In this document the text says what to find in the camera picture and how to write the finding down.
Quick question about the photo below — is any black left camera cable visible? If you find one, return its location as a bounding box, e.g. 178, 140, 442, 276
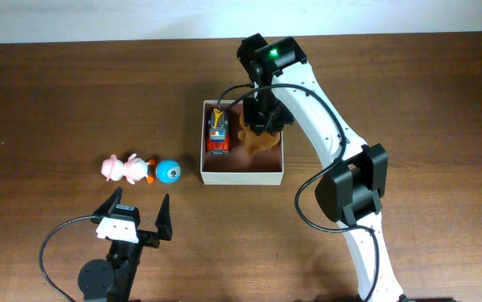
39, 215, 101, 302

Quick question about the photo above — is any black right camera cable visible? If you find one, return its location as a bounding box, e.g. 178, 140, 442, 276
216, 82, 381, 302

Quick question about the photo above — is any white cardboard box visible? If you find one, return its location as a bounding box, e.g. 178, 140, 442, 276
200, 100, 284, 185

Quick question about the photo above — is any red grey toy fire truck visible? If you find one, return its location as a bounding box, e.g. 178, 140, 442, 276
205, 108, 231, 155

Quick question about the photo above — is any blue ball toy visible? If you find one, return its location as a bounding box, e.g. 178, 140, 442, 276
155, 159, 181, 184

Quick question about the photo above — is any black camera cable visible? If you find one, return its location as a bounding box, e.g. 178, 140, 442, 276
39, 215, 101, 302
216, 82, 381, 302

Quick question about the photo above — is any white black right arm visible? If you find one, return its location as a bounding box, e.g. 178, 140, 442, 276
236, 34, 406, 301

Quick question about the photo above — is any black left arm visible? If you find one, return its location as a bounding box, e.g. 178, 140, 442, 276
77, 188, 173, 301

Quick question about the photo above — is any brown plush toy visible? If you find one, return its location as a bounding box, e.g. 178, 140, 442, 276
237, 113, 281, 155

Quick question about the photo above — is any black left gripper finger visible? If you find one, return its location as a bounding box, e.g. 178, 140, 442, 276
93, 187, 122, 216
155, 194, 173, 241

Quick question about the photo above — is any pink white duck toy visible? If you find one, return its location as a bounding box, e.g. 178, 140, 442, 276
101, 154, 156, 185

